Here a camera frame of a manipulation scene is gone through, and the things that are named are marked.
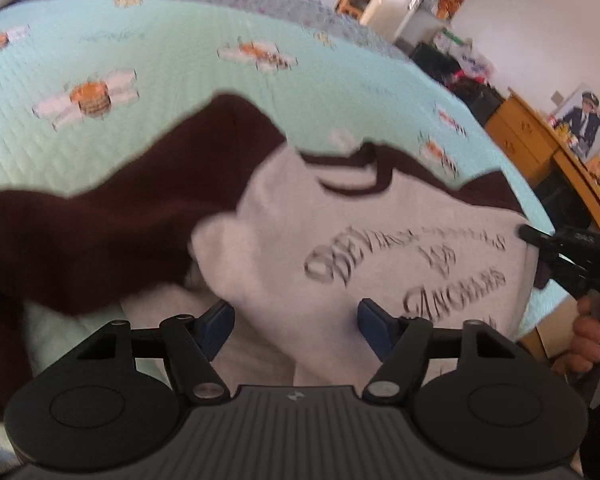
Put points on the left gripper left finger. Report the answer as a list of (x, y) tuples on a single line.
[(191, 346)]

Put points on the wooden dresser desk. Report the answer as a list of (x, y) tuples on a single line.
[(533, 146)]

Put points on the grey and maroon sweatshirt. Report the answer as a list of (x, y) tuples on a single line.
[(293, 241)]

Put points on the person's right hand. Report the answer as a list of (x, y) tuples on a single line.
[(584, 349)]

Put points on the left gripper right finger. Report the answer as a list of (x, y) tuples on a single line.
[(401, 345)]

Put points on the teal bee-pattern bedspread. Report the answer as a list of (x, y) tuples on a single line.
[(91, 88)]

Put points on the portrait photo of pilot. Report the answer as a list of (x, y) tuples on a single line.
[(578, 119)]

